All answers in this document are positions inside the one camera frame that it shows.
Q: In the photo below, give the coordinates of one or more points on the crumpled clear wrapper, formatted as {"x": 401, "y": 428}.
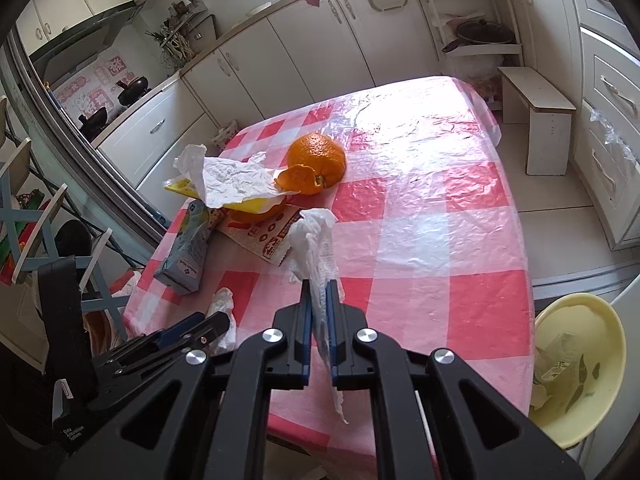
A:
{"x": 560, "y": 365}

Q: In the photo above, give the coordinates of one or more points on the blue white folding chair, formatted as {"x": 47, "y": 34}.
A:
{"x": 22, "y": 210}

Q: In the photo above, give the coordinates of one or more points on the light blue carton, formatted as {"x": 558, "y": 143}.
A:
{"x": 185, "y": 250}

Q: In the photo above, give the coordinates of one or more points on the red white checked plastic tablecloth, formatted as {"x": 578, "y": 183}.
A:
{"x": 425, "y": 240}

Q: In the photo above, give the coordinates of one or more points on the small white tissue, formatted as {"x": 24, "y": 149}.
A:
{"x": 222, "y": 305}

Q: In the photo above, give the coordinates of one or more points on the long white tissue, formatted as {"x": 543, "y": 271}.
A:
{"x": 315, "y": 245}

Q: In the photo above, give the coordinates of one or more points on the black frying pan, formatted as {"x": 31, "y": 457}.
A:
{"x": 482, "y": 32}

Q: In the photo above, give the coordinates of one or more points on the floral patterned bin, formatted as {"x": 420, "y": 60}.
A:
{"x": 226, "y": 136}

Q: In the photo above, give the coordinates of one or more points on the yellow packet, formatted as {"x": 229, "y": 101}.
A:
{"x": 182, "y": 189}

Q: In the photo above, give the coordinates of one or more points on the white tissue paper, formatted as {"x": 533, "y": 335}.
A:
{"x": 230, "y": 180}

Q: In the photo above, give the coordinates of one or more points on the white wooden stool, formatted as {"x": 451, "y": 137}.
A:
{"x": 537, "y": 95}

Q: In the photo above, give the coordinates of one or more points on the white kitchen base cabinets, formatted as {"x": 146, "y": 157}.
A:
{"x": 300, "y": 55}

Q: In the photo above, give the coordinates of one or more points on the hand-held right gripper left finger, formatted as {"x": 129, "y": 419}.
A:
{"x": 305, "y": 365}

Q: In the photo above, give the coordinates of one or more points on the black wok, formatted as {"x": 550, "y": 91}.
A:
{"x": 134, "y": 89}
{"x": 94, "y": 119}

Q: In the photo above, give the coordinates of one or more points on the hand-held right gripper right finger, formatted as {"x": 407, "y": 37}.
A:
{"x": 340, "y": 366}

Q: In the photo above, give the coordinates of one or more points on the white drawer cabinet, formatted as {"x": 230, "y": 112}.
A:
{"x": 610, "y": 60}

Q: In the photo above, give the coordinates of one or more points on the grey range hood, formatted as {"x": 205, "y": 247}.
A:
{"x": 85, "y": 42}

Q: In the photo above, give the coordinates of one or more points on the kitchen utensil rack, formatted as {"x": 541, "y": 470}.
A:
{"x": 175, "y": 40}

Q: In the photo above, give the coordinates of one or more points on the whole orange squash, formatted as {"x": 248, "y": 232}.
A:
{"x": 317, "y": 152}

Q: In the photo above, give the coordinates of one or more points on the black bag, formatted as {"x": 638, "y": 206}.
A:
{"x": 72, "y": 240}

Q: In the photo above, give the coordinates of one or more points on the pale yellow plastic basin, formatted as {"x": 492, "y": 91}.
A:
{"x": 595, "y": 320}

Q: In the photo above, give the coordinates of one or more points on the metal sliding door frame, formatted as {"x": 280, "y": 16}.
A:
{"x": 75, "y": 145}

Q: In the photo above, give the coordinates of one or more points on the clear plastic bag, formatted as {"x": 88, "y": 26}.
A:
{"x": 617, "y": 135}

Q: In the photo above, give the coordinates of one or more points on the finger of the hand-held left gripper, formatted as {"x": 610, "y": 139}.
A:
{"x": 182, "y": 327}
{"x": 212, "y": 332}

